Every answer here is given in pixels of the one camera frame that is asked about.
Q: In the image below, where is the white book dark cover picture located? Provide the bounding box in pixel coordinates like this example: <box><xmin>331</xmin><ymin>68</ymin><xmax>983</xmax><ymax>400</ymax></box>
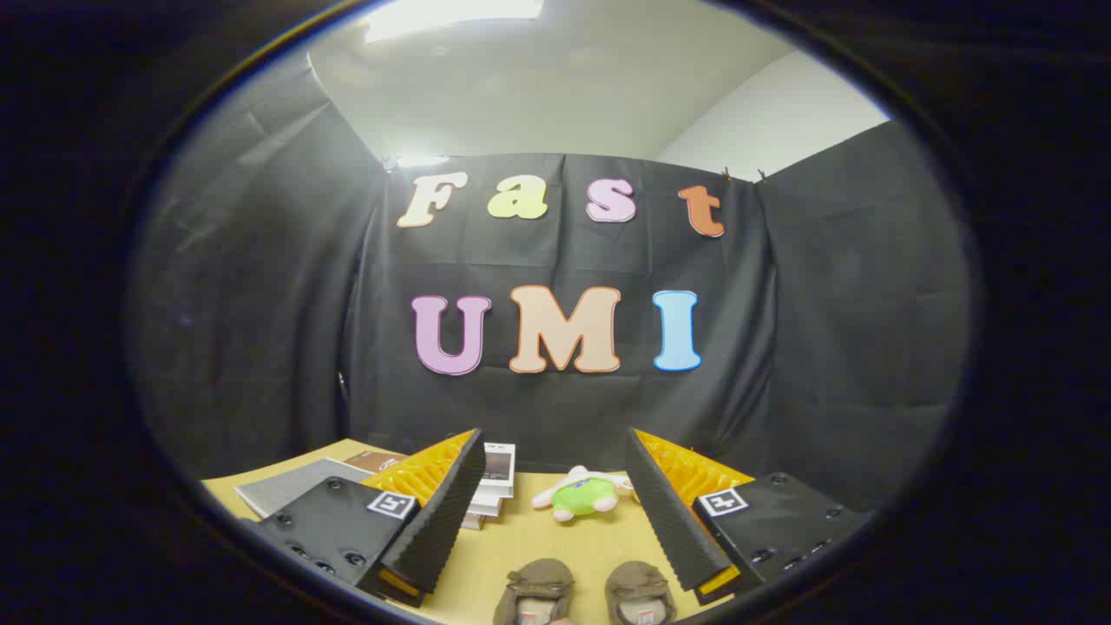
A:
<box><xmin>480</xmin><ymin>443</ymin><xmax>517</xmax><ymax>501</ymax></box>

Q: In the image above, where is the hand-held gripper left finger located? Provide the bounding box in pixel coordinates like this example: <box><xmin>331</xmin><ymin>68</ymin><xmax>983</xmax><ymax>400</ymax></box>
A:
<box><xmin>258</xmin><ymin>428</ymin><xmax>487</xmax><ymax>607</ymax></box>

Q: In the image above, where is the brown slipper shoe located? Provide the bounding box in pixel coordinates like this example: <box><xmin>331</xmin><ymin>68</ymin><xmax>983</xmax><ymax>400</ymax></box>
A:
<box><xmin>604</xmin><ymin>561</ymin><xmax>679</xmax><ymax>625</ymax></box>
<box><xmin>493</xmin><ymin>558</ymin><xmax>578</xmax><ymax>625</ymax></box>

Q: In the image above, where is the fabric storage box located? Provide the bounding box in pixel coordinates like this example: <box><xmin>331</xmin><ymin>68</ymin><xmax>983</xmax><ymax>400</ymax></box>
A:
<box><xmin>234</xmin><ymin>457</ymin><xmax>376</xmax><ymax>519</ymax></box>

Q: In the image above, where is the brown hardcover book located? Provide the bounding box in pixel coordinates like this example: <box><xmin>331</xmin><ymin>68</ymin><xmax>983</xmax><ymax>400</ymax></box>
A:
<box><xmin>345</xmin><ymin>450</ymin><xmax>409</xmax><ymax>475</ymax></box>

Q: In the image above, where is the pink plush toy green shirt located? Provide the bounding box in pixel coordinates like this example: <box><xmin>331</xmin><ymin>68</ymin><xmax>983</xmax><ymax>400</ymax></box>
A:
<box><xmin>531</xmin><ymin>465</ymin><xmax>639</xmax><ymax>523</ymax></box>

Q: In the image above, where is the ceiling light panel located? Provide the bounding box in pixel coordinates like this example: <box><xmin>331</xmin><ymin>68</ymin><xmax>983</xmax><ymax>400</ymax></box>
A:
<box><xmin>360</xmin><ymin>0</ymin><xmax>548</xmax><ymax>44</ymax></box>

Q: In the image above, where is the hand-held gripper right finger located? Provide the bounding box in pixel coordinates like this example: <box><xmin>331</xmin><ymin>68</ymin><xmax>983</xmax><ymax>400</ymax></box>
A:
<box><xmin>625</xmin><ymin>428</ymin><xmax>873</xmax><ymax>606</ymax></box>

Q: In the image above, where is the black backdrop cloth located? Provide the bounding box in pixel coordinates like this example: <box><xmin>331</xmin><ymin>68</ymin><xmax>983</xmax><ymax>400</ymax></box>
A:
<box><xmin>126</xmin><ymin>52</ymin><xmax>973</xmax><ymax>513</ymax></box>

